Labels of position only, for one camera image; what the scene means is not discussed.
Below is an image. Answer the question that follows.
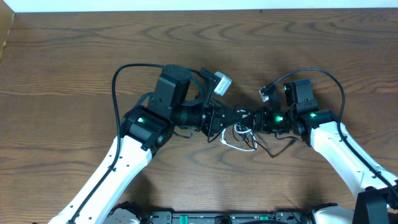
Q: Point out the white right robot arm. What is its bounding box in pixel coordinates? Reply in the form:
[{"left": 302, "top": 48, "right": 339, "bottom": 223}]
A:
[{"left": 253, "top": 80, "right": 397, "bottom": 223}]

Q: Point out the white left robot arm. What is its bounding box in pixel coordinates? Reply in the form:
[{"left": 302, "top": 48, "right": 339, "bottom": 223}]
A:
[{"left": 51, "top": 64, "right": 243, "bottom": 223}]

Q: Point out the white USB cable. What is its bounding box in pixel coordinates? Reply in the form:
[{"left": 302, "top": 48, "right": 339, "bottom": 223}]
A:
[{"left": 220, "top": 109, "right": 259, "bottom": 152}]

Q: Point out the black USB cable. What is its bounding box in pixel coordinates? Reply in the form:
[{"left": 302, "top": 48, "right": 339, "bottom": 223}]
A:
[{"left": 206, "top": 110, "right": 301, "bottom": 159}]

